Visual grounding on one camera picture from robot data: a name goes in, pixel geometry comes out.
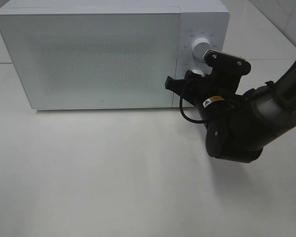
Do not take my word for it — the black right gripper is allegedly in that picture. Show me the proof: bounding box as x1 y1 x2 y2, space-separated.
165 70 239 108

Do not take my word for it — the upper white power knob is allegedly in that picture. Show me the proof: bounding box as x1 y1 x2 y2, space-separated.
191 36 212 61

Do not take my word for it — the white microwave door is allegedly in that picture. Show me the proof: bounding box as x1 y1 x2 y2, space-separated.
0 14 180 110

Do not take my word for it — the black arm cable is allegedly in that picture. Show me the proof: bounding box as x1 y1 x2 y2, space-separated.
179 39 296 124

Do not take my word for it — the white timer knob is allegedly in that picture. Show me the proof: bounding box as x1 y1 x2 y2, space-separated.
191 69 205 77

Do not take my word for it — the white microwave oven body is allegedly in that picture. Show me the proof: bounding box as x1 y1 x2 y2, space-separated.
0 0 230 109

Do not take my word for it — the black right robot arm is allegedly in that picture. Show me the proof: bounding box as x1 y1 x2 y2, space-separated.
165 56 296 163

